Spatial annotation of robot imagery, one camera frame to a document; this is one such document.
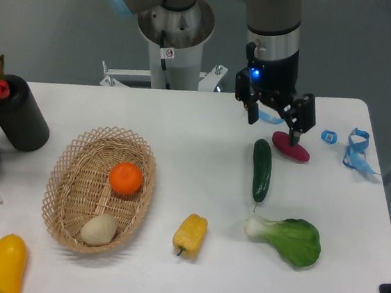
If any red sweet potato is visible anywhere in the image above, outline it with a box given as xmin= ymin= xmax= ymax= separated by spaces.
xmin=272 ymin=131 xmax=310 ymax=163

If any blue paper strip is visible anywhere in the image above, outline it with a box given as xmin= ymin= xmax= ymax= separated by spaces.
xmin=258 ymin=110 xmax=285 ymax=125

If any blue ribbon lanyard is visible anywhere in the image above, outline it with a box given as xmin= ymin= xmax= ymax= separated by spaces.
xmin=340 ymin=126 xmax=388 ymax=180

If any black ribbed vase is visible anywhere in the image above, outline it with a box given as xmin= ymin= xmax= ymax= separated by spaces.
xmin=0 ymin=74 xmax=50 ymax=152

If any green bok choy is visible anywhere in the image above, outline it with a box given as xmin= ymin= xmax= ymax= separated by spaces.
xmin=244 ymin=214 xmax=321 ymax=268

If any green cucumber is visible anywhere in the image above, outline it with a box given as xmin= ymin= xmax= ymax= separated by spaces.
xmin=252 ymin=138 xmax=273 ymax=203

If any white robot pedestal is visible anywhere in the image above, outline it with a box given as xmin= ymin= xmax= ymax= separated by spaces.
xmin=101 ymin=0 xmax=228 ymax=92

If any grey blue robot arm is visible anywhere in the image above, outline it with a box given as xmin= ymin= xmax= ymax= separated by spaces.
xmin=109 ymin=0 xmax=316 ymax=147

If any yellow bell pepper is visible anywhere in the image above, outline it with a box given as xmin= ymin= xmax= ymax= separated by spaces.
xmin=172 ymin=214 xmax=208 ymax=258

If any woven wicker basket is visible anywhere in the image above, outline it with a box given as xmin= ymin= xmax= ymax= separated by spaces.
xmin=42 ymin=127 xmax=157 ymax=253

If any orange fruit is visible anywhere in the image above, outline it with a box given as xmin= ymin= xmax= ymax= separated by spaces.
xmin=109 ymin=161 xmax=143 ymax=195

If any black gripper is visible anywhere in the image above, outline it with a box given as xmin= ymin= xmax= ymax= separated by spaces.
xmin=235 ymin=42 xmax=316 ymax=147

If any yellow mango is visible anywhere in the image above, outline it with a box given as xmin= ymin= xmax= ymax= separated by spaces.
xmin=0 ymin=234 xmax=28 ymax=293

